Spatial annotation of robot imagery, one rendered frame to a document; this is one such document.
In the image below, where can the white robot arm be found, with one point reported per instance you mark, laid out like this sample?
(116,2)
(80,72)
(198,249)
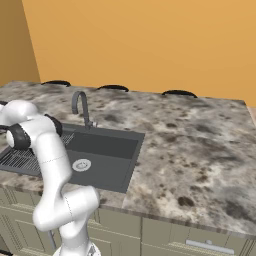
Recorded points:
(53,163)

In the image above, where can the dark grey sink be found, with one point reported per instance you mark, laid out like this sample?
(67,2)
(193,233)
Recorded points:
(100,156)

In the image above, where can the black bar stool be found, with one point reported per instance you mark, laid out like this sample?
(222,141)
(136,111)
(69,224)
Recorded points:
(179,93)
(56,82)
(112,88)

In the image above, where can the grey curved tap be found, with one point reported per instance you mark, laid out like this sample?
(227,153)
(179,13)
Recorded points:
(84,108)

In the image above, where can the beige cupboard door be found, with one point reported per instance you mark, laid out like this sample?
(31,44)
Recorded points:
(115,235)
(20,226)

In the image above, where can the beige drawer front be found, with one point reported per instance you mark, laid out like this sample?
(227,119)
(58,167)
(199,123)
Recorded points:
(196,241)

